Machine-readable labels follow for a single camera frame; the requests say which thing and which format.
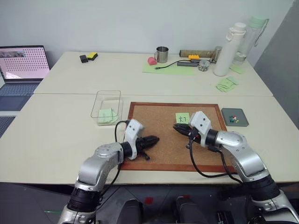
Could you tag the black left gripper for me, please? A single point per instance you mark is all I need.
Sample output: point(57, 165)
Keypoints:
point(142, 144)

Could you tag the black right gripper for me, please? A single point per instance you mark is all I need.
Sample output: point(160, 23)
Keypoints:
point(194, 136)

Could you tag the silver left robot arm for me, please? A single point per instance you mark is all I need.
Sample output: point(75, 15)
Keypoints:
point(98, 163)

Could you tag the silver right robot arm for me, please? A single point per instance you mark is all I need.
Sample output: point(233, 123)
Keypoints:
point(243, 154)

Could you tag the green note with writing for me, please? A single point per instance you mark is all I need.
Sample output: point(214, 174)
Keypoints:
point(180, 116)

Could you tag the blank green note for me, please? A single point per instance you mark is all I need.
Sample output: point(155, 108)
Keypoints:
point(104, 116)
point(114, 114)

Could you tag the grey square tray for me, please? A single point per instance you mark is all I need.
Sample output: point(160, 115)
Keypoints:
point(233, 111)

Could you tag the loose green note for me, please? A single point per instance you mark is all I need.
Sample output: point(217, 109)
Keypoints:
point(233, 80)
point(224, 86)
point(237, 69)

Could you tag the clear plastic box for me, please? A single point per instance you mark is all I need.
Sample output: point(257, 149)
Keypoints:
point(109, 98)

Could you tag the clear round jar of pushpins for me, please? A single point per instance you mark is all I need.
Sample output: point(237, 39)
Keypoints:
point(203, 66)

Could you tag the long brown box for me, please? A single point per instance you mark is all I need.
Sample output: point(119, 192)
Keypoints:
point(198, 53)

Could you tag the wood-framed cork board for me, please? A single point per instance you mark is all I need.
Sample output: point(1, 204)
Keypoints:
point(158, 121)

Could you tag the red tape square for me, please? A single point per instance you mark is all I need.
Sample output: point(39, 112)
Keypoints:
point(148, 200)

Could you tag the large green paper sheet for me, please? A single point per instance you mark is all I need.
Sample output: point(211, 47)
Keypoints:
point(172, 70)

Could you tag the dark rounded shape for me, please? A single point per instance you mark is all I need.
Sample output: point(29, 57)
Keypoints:
point(130, 212)
point(189, 210)

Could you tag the yellow toy brick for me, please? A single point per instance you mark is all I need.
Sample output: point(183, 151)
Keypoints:
point(194, 57)

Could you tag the pink rounded object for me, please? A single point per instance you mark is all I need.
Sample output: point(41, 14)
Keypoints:
point(151, 61)

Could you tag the metal mug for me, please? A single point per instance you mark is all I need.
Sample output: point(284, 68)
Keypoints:
point(162, 54)

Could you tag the metal cylinder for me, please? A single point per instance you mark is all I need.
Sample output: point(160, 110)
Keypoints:
point(217, 53)

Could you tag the white water bottle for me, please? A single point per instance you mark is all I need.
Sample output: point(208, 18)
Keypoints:
point(226, 53)

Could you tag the yellow and black sponge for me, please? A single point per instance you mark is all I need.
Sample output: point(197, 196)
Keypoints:
point(92, 55)

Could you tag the black small device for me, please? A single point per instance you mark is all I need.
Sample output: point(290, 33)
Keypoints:
point(83, 58)

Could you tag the clear bottle with green lid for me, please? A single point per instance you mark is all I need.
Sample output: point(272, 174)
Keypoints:
point(250, 39)

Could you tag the green tape strip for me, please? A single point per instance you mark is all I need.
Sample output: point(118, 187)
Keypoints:
point(52, 211)

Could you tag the dark mesh panel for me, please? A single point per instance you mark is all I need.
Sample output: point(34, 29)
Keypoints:
point(5, 123)

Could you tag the open laptop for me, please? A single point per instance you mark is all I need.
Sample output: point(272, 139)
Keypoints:
point(23, 63)

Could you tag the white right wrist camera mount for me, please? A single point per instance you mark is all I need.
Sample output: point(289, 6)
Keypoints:
point(201, 122)

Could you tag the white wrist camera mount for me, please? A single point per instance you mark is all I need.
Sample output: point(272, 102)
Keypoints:
point(201, 122)
point(133, 130)

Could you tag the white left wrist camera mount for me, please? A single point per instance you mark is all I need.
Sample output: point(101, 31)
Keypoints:
point(133, 130)

